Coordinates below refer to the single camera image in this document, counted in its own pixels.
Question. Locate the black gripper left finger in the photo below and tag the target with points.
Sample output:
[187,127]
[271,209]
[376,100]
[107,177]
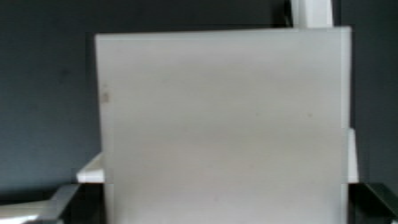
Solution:
[75,207]

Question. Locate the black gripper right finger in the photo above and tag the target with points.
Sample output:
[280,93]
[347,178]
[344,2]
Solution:
[372,204]

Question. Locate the white cabinet top box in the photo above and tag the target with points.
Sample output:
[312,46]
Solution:
[225,113]

